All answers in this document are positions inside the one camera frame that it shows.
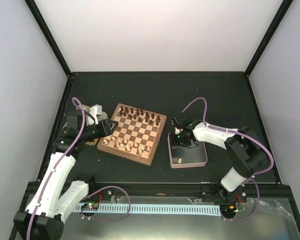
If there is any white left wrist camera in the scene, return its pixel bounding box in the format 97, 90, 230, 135
87, 104, 102, 126

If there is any black front rail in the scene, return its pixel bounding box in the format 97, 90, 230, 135
93, 182, 218, 197

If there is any wooden chessboard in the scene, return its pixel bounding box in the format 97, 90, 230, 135
97, 103, 167, 166

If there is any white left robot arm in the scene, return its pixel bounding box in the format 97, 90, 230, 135
13, 110, 118, 240

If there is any pink plastic tray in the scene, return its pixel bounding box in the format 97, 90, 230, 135
167, 132, 208, 169

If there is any left controller board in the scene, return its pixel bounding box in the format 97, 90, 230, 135
81, 203, 99, 211

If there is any yellow metal tin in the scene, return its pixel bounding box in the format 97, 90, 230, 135
83, 105, 108, 146

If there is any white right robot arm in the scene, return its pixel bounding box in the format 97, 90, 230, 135
169, 112, 274, 202

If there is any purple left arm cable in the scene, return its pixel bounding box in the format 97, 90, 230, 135
26, 96, 87, 240

